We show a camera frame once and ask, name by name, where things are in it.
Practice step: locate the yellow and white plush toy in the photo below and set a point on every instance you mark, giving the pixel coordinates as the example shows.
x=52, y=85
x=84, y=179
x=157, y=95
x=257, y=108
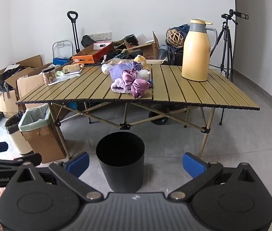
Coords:
x=140, y=61

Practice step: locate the lavender fluffy cloth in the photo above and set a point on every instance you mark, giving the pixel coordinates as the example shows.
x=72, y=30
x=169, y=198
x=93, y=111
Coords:
x=120, y=87

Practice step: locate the cardboard box with green liner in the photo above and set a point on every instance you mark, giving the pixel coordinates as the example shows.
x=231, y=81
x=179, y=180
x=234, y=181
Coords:
x=47, y=144

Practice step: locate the silver metal tin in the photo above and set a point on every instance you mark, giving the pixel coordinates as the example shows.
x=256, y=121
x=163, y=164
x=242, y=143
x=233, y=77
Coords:
x=74, y=72

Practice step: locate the white bin with black liner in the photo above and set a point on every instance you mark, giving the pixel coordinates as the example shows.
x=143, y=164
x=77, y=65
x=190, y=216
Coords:
x=20, y=142

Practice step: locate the black round trash bin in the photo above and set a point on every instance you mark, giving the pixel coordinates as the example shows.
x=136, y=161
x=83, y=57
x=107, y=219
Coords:
x=119, y=168

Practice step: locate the tan slatted folding table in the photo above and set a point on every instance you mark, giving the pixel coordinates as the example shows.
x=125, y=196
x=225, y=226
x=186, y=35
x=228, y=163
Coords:
x=90, y=84

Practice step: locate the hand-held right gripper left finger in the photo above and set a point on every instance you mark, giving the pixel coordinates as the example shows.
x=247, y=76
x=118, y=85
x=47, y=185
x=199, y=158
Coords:
x=78, y=164

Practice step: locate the white wall outlet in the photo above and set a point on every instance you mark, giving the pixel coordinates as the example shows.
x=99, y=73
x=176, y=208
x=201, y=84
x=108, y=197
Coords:
x=92, y=36
x=61, y=45
x=107, y=36
x=99, y=36

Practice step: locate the orange cardboard box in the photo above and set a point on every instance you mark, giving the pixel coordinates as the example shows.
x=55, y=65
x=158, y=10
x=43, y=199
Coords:
x=87, y=59

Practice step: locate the small green bottle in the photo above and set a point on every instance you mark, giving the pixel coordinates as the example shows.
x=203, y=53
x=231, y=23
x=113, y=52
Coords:
x=59, y=73

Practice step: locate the blue box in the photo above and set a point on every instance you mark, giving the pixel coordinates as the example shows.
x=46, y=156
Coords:
x=60, y=61

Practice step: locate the blue plastic item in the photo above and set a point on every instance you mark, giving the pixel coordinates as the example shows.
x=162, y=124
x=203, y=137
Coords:
x=73, y=105

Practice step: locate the small black case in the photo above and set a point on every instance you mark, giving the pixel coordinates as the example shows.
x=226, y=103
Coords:
x=131, y=38

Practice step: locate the yellow thermos jug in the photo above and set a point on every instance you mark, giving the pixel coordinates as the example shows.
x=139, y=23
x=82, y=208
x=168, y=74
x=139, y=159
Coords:
x=196, y=53

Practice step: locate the printed paper sheet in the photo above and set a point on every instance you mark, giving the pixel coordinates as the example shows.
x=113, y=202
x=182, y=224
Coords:
x=63, y=79

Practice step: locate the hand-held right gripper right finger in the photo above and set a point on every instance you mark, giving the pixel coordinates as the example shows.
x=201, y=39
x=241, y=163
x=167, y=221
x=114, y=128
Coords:
x=193, y=164

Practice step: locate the open brown cardboard box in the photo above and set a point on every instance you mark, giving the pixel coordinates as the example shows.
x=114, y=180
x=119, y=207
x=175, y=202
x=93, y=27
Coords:
x=150, y=49

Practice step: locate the blue water bottle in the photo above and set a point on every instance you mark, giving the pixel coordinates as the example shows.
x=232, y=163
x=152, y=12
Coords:
x=163, y=51

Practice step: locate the black bag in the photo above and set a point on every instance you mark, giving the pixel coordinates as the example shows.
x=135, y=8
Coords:
x=86, y=41

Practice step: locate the silver folding trolley frame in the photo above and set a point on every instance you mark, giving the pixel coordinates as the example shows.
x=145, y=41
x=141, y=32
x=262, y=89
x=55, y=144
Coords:
x=62, y=41

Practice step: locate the pale yellow carton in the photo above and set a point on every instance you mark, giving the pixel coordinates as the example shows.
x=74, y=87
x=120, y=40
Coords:
x=72, y=68

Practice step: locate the cardboard box with black contents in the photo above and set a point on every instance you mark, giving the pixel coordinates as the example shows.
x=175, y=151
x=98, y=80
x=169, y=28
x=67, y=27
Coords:
x=10, y=101

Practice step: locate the clear jar of snacks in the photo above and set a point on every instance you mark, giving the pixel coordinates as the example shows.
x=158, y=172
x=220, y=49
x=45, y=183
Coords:
x=49, y=77

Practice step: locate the white and red carton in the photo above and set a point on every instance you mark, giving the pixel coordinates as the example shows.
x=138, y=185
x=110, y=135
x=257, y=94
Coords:
x=102, y=46

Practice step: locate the woven rattan ball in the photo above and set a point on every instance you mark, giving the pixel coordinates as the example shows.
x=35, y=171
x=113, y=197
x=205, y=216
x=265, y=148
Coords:
x=174, y=37

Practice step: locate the plain brown cardboard box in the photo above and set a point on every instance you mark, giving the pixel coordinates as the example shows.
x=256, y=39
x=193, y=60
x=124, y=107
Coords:
x=30, y=86

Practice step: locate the dark blue bag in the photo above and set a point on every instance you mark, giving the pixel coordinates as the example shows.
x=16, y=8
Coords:
x=184, y=27

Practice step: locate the black camera tripod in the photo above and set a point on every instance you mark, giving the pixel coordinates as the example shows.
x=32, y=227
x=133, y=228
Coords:
x=225, y=28

